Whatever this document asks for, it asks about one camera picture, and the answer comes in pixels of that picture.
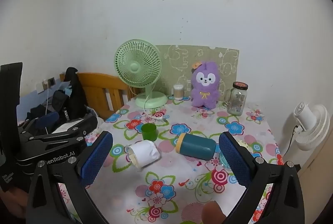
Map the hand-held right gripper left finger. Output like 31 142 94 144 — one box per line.
26 131 114 224

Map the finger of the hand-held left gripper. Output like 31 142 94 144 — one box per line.
16 115 99 162
26 112 60 131

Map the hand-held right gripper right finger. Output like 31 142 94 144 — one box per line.
219 131 305 224

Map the teal cup with yellow rim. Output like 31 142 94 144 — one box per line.
175 133 217 161

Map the white cup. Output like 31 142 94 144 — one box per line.
125 141 161 168

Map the small green cup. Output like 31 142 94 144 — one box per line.
141 123 158 141

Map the person's right hand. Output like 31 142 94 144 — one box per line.
202 200 227 224

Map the light blue plastic item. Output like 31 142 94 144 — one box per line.
220 153 232 171

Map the pile of dark clothes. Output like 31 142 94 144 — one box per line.
25 89 99 134

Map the black garment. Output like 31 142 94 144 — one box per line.
63 67 89 120

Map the wooden chair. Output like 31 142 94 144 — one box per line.
60 72 136 121

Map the floral tablecloth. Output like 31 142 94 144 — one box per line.
58 95 285 224

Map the glass jar mug with lid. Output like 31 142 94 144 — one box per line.
224 82 249 116

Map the purple plush toy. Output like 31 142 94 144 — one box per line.
191 61 222 108

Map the white clip fan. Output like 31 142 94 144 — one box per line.
293 102 331 154

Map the green desk fan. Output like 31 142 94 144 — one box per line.
114 39 169 109

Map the cotton swab container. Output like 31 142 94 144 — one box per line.
173 84 184 100

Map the green patterned board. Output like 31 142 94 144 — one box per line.
155 45 239 103

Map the white charger cable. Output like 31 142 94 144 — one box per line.
42 79 52 133

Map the black fan cable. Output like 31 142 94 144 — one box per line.
282 125 298 157

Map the white fan cable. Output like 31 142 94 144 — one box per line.
142 89 169 124

